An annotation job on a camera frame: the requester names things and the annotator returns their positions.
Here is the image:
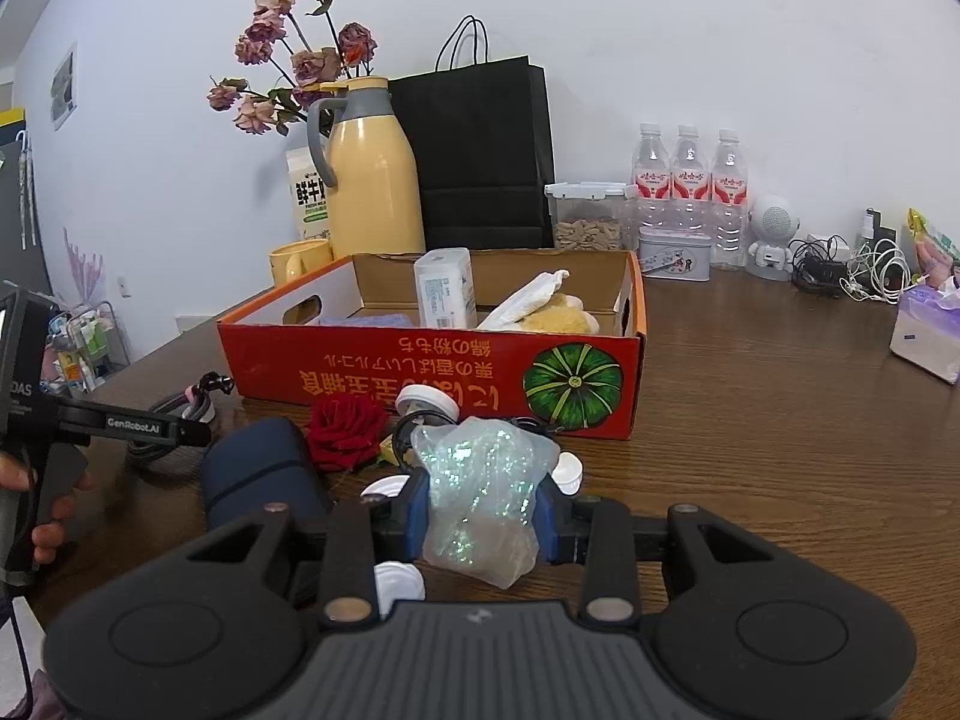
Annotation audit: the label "translucent plastic container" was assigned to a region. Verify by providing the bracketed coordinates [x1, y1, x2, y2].
[413, 247, 477, 330]

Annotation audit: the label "red rose flower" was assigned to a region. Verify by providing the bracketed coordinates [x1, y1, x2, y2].
[306, 392, 389, 473]

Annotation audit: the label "white robot toy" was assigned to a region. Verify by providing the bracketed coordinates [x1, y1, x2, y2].
[745, 193, 800, 281]

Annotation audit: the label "iridescent plastic bag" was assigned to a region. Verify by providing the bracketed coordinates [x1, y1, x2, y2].
[412, 418, 560, 590]

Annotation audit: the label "braided grey cable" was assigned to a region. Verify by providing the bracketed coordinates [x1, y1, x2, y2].
[127, 370, 238, 458]

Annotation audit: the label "colourful snack packet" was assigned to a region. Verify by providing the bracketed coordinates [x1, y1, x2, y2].
[907, 208, 960, 289]

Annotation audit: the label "water bottle right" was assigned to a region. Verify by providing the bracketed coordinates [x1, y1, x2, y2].
[711, 128, 748, 268]

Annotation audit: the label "navy blue zip case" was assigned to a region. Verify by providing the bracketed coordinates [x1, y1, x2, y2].
[200, 416, 334, 532]

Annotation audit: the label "yellow thermos jug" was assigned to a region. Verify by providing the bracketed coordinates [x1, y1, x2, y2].
[308, 76, 427, 259]

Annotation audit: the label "white cloth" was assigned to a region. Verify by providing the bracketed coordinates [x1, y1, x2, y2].
[478, 268, 569, 332]

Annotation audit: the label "storage rack with items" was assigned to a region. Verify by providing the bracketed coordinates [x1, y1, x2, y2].
[41, 301, 130, 398]

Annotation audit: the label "black usb cable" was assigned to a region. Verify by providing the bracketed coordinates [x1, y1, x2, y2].
[509, 414, 571, 437]

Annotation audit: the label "tangled charger cables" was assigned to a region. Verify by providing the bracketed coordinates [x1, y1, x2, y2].
[787, 206, 916, 306]

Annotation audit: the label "yellow white plush toy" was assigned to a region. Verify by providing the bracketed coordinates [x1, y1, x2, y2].
[517, 293, 601, 335]

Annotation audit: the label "person left hand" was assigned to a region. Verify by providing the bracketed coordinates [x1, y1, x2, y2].
[0, 450, 98, 568]

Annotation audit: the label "clear snack container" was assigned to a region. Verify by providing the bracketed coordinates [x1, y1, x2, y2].
[545, 182, 635, 252]

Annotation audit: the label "water bottle middle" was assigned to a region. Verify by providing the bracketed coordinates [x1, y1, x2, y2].
[670, 125, 711, 232]

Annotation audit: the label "small white cap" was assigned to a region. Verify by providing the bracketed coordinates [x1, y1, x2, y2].
[361, 475, 410, 499]

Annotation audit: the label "dried pink flower bouquet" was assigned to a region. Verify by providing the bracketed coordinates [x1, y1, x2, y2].
[206, 0, 377, 135]

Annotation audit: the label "white milk carton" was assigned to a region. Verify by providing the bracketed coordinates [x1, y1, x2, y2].
[286, 148, 331, 239]

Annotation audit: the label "yellow mug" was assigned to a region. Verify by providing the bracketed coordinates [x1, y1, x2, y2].
[268, 238, 334, 288]

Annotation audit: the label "red cardboard box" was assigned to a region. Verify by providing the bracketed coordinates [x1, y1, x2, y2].
[217, 249, 646, 439]

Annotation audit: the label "purple knitted pouch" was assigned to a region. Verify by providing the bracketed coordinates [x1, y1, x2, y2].
[317, 312, 413, 328]

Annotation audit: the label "purple tissue pack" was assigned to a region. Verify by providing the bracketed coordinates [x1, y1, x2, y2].
[890, 284, 960, 385]

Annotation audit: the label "large white jar lid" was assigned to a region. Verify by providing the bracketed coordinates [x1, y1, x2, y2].
[374, 561, 427, 619]

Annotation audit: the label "white lidded small jar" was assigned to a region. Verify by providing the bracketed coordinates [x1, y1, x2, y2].
[395, 383, 459, 426]

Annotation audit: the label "black paper bag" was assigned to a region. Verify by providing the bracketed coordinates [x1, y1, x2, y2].
[389, 15, 555, 249]

